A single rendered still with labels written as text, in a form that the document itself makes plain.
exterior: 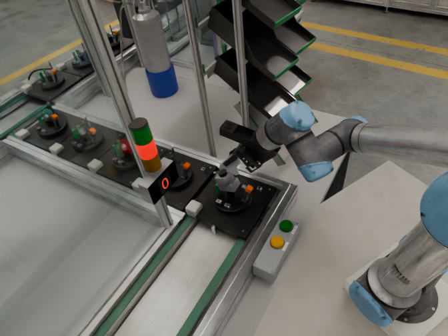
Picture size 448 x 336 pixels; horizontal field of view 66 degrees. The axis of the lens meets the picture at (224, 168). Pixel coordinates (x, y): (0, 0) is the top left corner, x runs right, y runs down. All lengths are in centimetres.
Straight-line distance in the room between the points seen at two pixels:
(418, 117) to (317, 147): 253
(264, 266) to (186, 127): 90
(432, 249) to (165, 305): 75
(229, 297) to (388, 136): 61
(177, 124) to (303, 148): 105
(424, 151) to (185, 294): 77
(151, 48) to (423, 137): 141
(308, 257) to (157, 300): 51
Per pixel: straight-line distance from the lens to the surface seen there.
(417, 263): 75
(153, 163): 96
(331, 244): 128
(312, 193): 141
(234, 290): 107
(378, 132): 85
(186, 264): 119
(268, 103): 123
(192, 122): 178
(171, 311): 113
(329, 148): 87
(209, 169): 136
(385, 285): 87
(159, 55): 189
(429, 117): 338
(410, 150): 80
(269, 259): 111
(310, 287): 119
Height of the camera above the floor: 193
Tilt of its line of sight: 45 degrees down
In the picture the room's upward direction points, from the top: 8 degrees counter-clockwise
